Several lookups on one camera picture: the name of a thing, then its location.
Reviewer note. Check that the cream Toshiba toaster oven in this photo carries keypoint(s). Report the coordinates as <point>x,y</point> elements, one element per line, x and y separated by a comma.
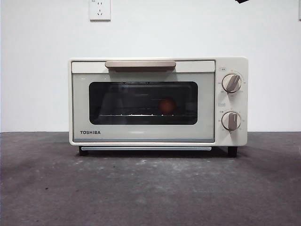
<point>231,63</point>

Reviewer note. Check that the black oven foot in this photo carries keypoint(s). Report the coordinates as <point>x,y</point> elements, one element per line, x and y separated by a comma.
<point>83,151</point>
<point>232,151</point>

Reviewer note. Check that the silver oven crumb tray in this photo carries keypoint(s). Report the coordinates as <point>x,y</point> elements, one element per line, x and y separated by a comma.
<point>129,148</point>

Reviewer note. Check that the cream oven knob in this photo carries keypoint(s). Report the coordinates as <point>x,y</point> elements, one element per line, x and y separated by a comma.
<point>231,120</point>
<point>231,83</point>

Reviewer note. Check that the white wall socket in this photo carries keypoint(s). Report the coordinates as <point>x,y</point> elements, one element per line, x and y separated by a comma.
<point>100,10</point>

